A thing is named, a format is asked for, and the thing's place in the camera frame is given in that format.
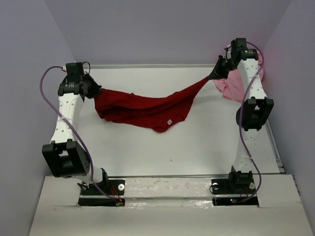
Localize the red t shirt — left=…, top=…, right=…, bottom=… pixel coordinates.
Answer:
left=94, top=77, right=209, bottom=133

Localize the metal rail at front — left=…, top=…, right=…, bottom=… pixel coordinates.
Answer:
left=109, top=174, right=228, bottom=178

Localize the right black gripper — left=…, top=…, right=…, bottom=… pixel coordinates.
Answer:
left=207, top=55, right=238, bottom=81

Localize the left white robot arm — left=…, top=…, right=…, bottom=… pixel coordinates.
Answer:
left=42, top=62, right=109, bottom=194

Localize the pink t shirt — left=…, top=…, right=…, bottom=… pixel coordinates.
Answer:
left=213, top=50, right=267, bottom=103

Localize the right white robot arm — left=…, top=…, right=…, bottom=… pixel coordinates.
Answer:
left=209, top=38, right=274, bottom=197

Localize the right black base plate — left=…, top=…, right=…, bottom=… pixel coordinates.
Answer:
left=209, top=178, right=259, bottom=207

